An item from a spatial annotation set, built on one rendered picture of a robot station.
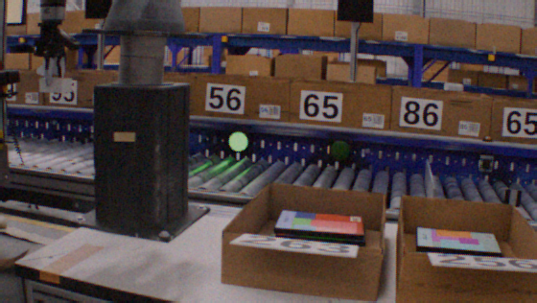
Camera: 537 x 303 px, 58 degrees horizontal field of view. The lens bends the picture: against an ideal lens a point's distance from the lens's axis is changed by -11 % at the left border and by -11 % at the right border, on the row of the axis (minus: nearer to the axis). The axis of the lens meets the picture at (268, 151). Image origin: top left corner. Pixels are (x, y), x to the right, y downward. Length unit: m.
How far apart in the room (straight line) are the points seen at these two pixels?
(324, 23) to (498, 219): 5.53
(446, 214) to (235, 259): 0.55
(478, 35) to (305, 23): 2.15
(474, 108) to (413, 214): 0.87
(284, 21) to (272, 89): 4.65
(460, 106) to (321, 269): 1.25
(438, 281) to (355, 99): 1.23
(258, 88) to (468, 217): 1.11
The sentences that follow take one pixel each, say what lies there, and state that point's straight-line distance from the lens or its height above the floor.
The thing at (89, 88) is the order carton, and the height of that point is 0.98.
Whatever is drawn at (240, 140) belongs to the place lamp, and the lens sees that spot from 2.07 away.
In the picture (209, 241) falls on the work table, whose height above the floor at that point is 0.75.
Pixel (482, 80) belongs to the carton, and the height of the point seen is 0.93.
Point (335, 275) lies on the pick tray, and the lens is 0.92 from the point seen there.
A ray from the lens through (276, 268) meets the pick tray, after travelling 0.93.
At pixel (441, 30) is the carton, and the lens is 6.58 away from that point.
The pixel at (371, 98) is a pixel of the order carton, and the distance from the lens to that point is 2.04.
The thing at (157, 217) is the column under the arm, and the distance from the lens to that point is 1.21.
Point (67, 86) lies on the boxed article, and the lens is 1.77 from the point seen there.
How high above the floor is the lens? 1.16
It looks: 11 degrees down
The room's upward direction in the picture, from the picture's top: 3 degrees clockwise
